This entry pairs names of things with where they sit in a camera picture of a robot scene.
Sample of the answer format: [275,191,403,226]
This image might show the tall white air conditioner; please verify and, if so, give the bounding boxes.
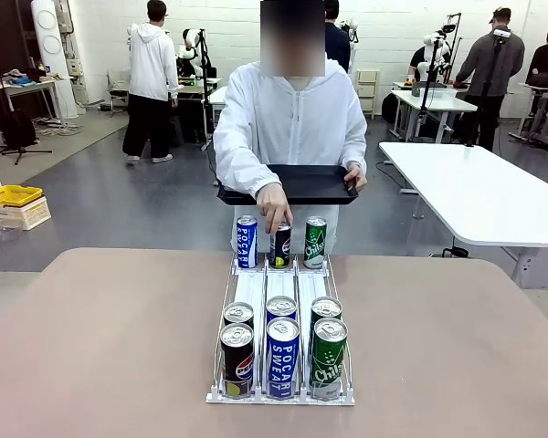
[30,0,79,120]

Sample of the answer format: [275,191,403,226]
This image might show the bystander white hoodie black trousers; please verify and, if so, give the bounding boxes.
[121,0,180,165]

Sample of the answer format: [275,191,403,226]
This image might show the person's right hand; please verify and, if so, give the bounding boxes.
[255,182,294,235]

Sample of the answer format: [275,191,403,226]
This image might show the white drawer cabinet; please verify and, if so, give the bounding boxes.
[355,68,382,120]

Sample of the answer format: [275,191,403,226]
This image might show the yellow crate lid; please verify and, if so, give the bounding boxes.
[0,184,45,209]

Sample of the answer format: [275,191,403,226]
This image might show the white folding crate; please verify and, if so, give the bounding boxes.
[0,195,53,232]

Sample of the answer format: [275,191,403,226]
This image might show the white can dispenser rack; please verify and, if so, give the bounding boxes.
[205,253,356,407]

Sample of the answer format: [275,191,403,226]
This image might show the bystander in dark navy top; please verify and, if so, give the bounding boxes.
[323,0,352,74]

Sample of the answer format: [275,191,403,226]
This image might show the white desk with grey legs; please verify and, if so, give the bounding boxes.
[389,88,480,143]

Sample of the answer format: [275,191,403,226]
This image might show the person's left hand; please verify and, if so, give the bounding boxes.
[342,162,369,193]

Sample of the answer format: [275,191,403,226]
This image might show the clear plastic bowl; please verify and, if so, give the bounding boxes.
[0,222,23,244]

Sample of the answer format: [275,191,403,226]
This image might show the person's right forearm white sleeve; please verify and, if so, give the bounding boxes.
[214,148,284,198]

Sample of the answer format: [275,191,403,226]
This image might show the cluttered white work desk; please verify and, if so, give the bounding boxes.
[0,75,66,148]

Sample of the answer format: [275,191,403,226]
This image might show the slim green Chilsung can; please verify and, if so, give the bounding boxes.
[303,215,328,270]

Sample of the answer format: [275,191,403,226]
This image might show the person's left forearm white sleeve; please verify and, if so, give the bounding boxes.
[340,134,369,169]

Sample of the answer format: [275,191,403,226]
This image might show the green Chilsung cider can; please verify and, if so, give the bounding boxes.
[310,318,349,402]
[310,296,343,326]

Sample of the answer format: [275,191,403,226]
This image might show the black floor tripod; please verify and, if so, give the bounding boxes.
[0,68,54,166]

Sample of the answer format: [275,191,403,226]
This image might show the black plastic serving tray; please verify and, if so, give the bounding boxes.
[216,163,360,206]

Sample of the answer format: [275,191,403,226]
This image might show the slim black Pepsi can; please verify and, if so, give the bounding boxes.
[269,222,293,269]

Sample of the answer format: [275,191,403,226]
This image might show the person in white hoodie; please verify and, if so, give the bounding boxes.
[213,0,369,256]

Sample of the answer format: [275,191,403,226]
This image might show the white background robot with stand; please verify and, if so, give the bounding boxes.
[415,30,454,138]

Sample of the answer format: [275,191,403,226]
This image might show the large white table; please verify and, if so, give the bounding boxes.
[377,141,548,290]

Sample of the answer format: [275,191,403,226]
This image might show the bystander grey jacket black cap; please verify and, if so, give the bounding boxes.
[454,6,526,152]

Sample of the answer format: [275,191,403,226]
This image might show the slim blue Pocari Sweat can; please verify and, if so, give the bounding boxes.
[235,214,259,269]

